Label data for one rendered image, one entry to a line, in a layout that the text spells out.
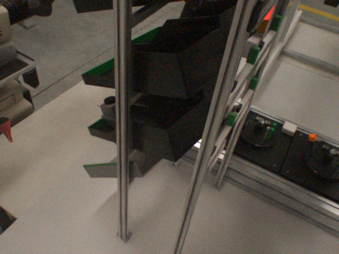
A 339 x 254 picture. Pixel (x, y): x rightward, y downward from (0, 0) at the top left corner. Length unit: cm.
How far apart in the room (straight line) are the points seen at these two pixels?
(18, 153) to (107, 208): 40
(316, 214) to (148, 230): 54
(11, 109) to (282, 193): 112
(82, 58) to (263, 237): 251
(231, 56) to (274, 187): 74
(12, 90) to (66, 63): 171
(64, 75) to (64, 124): 171
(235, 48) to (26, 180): 91
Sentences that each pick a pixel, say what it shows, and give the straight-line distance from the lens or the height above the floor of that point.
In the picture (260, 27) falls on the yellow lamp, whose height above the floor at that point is 128.
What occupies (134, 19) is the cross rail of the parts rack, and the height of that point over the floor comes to 155.
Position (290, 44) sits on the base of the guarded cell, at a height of 86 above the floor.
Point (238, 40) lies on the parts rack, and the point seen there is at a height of 159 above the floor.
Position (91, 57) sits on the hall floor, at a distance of 320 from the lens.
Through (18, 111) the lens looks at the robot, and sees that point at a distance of 150.
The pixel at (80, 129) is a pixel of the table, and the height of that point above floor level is 86.
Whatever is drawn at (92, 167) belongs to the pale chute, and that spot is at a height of 105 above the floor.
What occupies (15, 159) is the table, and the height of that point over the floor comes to 86.
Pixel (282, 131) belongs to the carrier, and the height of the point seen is 97.
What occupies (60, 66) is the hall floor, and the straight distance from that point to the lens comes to 310.
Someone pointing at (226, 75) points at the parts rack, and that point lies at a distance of 43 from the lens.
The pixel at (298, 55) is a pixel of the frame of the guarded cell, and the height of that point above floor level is 89.
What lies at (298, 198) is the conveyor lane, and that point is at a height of 95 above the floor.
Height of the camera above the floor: 178
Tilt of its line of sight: 45 degrees down
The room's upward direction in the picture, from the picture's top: 8 degrees clockwise
